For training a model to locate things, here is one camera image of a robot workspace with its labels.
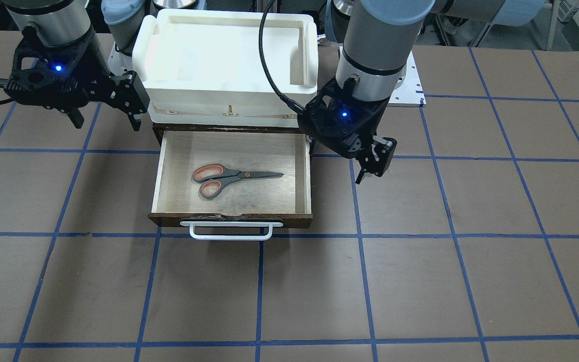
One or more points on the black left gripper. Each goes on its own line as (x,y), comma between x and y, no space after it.
(374,118)

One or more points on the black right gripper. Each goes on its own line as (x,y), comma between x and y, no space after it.
(96,75)

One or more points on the grey orange scissors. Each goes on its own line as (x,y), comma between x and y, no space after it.
(214,178)

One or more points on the wooden drawer with white handle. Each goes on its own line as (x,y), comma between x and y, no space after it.
(278,202)

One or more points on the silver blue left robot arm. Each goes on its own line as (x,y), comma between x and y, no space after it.
(380,35)

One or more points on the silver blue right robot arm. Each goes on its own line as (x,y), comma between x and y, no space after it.
(60,22)

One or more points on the dark brown wooden cabinet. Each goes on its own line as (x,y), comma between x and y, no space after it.
(179,121)

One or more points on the white plastic storage box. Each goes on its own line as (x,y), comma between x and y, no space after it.
(206,62)

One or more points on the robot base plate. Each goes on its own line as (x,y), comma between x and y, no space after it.
(118,62)
(408,91)

